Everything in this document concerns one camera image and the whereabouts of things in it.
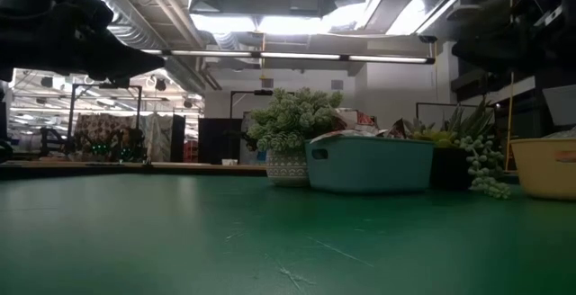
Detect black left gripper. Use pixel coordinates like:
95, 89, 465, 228
0, 0, 167, 84

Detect long LED light bar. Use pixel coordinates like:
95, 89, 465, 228
139, 48, 437, 66

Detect narrow black panel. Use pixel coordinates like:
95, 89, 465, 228
169, 113, 186, 164

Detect green table mat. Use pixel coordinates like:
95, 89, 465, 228
0, 173, 576, 295

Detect grey monitor screen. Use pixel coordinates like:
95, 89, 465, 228
542, 85, 576, 128

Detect black aluminium table frame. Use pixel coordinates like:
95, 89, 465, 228
0, 167, 267, 179

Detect mixed succulents in black pot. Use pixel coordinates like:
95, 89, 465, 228
401, 98, 513, 201

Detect yellow plastic basket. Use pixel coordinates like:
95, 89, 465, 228
509, 136, 576, 201

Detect patterned fabric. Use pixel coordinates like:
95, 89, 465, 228
74, 113, 136, 156

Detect pale succulent in patterned pot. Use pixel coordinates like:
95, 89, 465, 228
246, 86, 347, 188

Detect black partition panel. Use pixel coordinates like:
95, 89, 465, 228
197, 117, 245, 165

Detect silver ventilation duct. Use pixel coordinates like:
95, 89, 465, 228
67, 0, 217, 94

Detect black metal rig frame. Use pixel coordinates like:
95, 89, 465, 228
67, 77, 143, 155
229, 89, 275, 121

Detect teal plastic basket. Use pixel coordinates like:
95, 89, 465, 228
303, 134, 437, 195

